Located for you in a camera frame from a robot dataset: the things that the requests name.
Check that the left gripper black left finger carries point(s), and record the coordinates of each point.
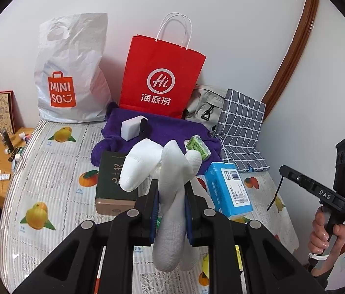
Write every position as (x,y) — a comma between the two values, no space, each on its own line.
(98,258)

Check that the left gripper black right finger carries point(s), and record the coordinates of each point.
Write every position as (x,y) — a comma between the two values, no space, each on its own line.
(243,258)

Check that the white cotton gloves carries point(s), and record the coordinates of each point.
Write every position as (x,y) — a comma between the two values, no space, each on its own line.
(173,169)

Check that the right hand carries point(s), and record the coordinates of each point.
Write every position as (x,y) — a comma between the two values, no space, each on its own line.
(319,237)

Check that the dark green gold tin box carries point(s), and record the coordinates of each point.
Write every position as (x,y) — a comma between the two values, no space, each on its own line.
(110,198)

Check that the blue white carton box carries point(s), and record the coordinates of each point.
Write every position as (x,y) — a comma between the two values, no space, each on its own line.
(227,190)

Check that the fruit print table cloth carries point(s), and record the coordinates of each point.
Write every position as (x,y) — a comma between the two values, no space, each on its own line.
(49,172)

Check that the white tube on table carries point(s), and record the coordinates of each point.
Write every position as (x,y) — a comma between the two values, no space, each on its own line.
(4,177)

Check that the small green tissue pack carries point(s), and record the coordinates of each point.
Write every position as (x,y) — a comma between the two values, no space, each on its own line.
(197,144)

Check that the white rectangular block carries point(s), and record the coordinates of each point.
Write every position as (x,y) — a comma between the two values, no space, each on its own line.
(131,128)

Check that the beige canvas bag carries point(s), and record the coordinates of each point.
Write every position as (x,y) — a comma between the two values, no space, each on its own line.
(205,106)

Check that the purple towel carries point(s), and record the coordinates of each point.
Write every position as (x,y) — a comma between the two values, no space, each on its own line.
(162,130)

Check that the patterned brown book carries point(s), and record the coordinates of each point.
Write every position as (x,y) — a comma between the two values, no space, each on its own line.
(7,122)

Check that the white Miniso plastic bag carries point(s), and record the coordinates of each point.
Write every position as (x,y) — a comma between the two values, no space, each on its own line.
(70,84)

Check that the red Haidilao paper bag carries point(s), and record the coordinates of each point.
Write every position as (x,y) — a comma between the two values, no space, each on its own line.
(159,76)

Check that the brown wooden door frame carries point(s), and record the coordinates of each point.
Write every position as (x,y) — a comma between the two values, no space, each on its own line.
(292,57)

